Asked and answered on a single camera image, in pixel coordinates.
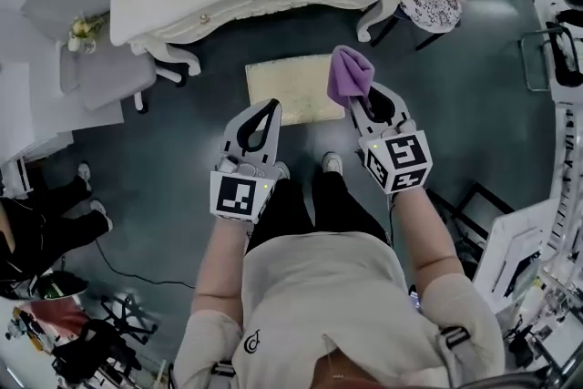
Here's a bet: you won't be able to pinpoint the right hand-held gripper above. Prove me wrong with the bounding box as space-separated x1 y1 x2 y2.
348 81 434 196

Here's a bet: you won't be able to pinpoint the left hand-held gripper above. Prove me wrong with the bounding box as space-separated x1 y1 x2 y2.
209 98 283 225

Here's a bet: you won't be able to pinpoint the purple cloth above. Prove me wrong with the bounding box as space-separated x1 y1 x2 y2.
327 45 376 110

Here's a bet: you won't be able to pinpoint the cream upholstered stool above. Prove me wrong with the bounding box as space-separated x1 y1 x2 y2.
244 53 347 128

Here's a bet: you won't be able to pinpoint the person's right forearm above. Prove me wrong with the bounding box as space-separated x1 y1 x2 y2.
390 186 462 284

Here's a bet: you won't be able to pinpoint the person's left forearm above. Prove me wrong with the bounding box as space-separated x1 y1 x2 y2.
193 213 250 298

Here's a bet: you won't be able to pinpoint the person's right shoe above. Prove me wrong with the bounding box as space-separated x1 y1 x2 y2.
322 152 344 175

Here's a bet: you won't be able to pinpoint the black stool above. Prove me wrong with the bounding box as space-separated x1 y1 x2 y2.
371 7 457 52

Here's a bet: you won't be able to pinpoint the person's black trousers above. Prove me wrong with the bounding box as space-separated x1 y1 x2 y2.
245 170 389 248

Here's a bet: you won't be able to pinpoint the grey office chair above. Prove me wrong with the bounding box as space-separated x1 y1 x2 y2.
20 0 189 114

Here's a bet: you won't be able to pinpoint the person's white shirt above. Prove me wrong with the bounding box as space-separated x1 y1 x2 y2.
172 230 506 389

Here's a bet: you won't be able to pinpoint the storage shelving rack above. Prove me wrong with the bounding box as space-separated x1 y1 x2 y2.
537 0 583 252

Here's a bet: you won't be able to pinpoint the black cantilever chair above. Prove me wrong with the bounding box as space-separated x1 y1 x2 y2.
518 8 583 93

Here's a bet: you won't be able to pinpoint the white table black legs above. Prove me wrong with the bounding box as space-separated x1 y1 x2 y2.
427 180 555 316

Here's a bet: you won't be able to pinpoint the flower bouquet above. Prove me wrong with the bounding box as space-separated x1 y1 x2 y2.
66 11 111 55

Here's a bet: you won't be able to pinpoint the red bag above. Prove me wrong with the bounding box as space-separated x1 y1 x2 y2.
17 298 88 343

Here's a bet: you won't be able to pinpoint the black floor cable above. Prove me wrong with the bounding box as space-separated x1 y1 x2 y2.
93 236 198 291

